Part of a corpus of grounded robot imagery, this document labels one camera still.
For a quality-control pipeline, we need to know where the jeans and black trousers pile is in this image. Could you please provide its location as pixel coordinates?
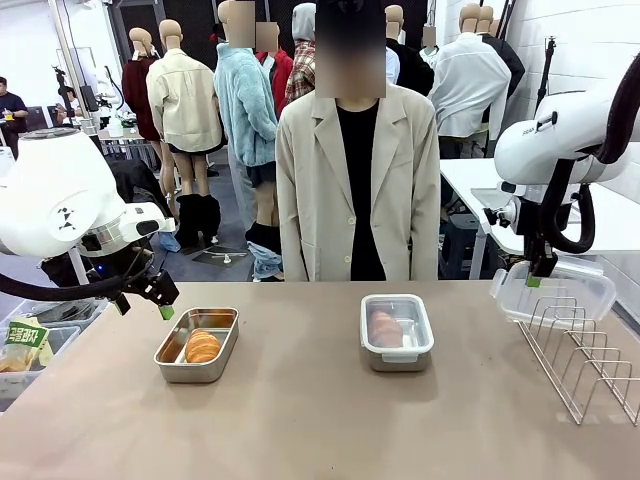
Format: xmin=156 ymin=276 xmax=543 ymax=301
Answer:
xmin=245 ymin=222 xmax=286 ymax=282

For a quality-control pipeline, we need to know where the black left arm cable bundle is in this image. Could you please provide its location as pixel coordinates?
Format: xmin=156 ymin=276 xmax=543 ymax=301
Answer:
xmin=0 ymin=239 xmax=156 ymax=302

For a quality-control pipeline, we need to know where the seated background person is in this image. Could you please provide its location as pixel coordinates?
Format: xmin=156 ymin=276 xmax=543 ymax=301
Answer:
xmin=54 ymin=87 xmax=84 ymax=124

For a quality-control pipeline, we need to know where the golden croissant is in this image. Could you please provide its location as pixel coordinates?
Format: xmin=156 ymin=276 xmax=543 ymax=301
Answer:
xmin=184 ymin=328 xmax=222 ymax=364
xmin=368 ymin=309 xmax=404 ymax=347

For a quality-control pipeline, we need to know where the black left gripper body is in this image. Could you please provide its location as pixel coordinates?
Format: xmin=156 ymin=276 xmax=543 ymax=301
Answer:
xmin=124 ymin=269 xmax=180 ymax=306

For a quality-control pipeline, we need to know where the stainless steel rectangular container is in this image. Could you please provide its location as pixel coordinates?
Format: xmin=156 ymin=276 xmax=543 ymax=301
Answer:
xmin=360 ymin=294 xmax=435 ymax=374
xmin=152 ymin=306 xmax=240 ymax=385

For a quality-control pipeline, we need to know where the mannequin base plate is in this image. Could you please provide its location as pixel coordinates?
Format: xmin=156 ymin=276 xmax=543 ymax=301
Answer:
xmin=192 ymin=247 xmax=249 ymax=269

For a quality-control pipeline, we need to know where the clear plastic storage bin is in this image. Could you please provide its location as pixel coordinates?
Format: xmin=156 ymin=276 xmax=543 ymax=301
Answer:
xmin=0 ymin=297 xmax=109 ymax=414

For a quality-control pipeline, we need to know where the background person in black shirt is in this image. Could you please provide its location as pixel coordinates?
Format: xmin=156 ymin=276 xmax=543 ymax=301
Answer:
xmin=0 ymin=75 xmax=30 ymax=151

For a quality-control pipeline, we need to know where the mannequin in black coat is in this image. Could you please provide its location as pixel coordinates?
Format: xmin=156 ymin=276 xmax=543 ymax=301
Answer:
xmin=479 ymin=4 xmax=526 ymax=101

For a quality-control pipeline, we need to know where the black jacket on chair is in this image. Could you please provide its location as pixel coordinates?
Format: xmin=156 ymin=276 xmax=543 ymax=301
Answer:
xmin=107 ymin=159 xmax=176 ymax=221

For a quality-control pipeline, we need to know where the mannequin in cream jacket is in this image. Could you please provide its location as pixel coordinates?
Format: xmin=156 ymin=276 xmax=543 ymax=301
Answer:
xmin=145 ymin=19 xmax=225 ymax=201

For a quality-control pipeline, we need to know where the mannequin in red jacket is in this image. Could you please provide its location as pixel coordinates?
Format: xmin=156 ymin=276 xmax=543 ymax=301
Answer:
xmin=254 ymin=22 xmax=295 ymax=124

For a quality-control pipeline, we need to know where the clear plastic container lid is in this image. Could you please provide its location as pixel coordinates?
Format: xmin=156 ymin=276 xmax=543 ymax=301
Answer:
xmin=360 ymin=293 xmax=435 ymax=364
xmin=489 ymin=262 xmax=617 ymax=331

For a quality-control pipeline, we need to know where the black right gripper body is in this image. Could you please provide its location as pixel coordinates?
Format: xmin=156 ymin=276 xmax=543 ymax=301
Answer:
xmin=522 ymin=233 xmax=559 ymax=279

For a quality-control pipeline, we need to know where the black stand with camera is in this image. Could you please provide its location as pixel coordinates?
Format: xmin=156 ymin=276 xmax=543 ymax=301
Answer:
xmin=52 ymin=64 xmax=109 ymax=131

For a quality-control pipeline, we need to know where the mannequin in dark red sweater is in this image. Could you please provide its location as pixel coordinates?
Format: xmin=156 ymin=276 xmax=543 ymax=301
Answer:
xmin=121 ymin=27 xmax=162 ymax=144

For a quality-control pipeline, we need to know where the mannequin in black jacket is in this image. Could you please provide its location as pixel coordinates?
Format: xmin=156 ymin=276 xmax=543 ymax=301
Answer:
xmin=383 ymin=4 xmax=435 ymax=99

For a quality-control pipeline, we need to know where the mannequin in white shirt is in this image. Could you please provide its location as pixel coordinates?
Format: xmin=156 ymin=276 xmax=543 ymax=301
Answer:
xmin=428 ymin=2 xmax=512 ymax=141

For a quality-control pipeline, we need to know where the mannequin in plaid hooded shirt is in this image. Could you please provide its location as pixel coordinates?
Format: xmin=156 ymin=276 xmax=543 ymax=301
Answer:
xmin=284 ymin=2 xmax=319 ymax=106

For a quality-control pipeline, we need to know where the mannequin in light blue fleece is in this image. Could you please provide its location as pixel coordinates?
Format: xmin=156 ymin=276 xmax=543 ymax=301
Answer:
xmin=213 ymin=0 xmax=282 ymax=236

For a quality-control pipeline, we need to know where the black camera tripod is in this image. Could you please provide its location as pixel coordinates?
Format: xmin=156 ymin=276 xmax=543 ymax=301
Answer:
xmin=532 ymin=35 xmax=559 ymax=116

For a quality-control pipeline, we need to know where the grey plastic stool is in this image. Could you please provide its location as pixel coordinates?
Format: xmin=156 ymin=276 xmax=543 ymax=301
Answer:
xmin=442 ymin=214 xmax=484 ymax=280

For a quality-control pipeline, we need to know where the metal wire lid rack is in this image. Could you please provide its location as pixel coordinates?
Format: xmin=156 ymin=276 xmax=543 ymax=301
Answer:
xmin=514 ymin=295 xmax=640 ymax=426

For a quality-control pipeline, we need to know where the green snack bag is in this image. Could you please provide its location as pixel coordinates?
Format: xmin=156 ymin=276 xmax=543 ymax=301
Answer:
xmin=0 ymin=317 xmax=51 ymax=374

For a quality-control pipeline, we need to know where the person in beige blazer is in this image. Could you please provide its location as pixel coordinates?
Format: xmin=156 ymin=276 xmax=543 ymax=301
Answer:
xmin=274 ymin=0 xmax=441 ymax=282

